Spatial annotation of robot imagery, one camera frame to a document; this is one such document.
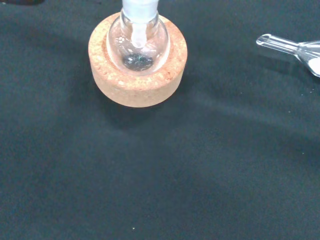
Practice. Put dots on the glass round-bottom flask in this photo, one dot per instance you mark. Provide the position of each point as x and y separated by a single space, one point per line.
160 45

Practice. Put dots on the glass weighing funnel with powder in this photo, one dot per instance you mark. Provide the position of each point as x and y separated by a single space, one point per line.
287 47

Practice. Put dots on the black cloth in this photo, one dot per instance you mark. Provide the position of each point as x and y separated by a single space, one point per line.
150 175

